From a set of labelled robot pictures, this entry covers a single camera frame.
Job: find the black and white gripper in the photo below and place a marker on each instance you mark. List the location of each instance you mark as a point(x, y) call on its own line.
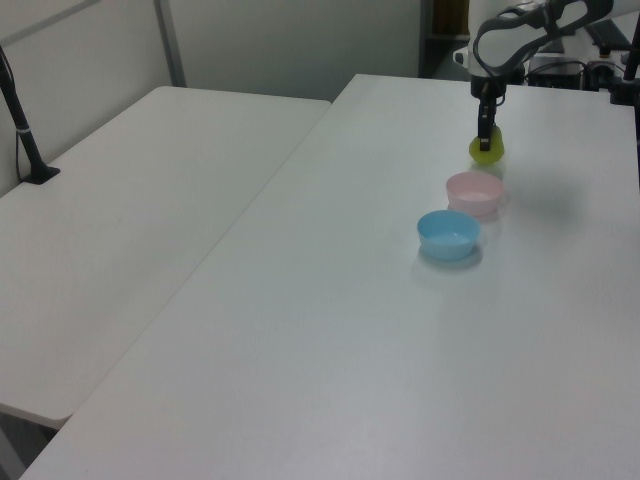
point(487, 87)

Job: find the green pear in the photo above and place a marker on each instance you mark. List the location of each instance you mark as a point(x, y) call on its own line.
point(492, 157)

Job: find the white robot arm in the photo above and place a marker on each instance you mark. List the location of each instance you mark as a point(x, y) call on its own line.
point(505, 37)

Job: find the pink plastic bowl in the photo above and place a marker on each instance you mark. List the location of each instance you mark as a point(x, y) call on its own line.
point(475, 197)

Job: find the blue plastic bowl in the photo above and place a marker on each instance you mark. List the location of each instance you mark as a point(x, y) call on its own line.
point(447, 245)

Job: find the grey equipment box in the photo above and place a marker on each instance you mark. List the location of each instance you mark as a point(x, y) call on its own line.
point(555, 69)

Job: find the black stand with clamp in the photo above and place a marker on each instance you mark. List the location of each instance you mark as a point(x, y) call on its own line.
point(627, 75)

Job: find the white side table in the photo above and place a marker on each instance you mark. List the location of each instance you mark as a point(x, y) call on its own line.
point(125, 200)

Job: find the grey partition post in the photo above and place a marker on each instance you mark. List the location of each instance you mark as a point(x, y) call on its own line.
point(170, 40)

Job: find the black camera pole with clamp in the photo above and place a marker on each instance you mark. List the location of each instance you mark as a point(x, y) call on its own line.
point(22, 135)

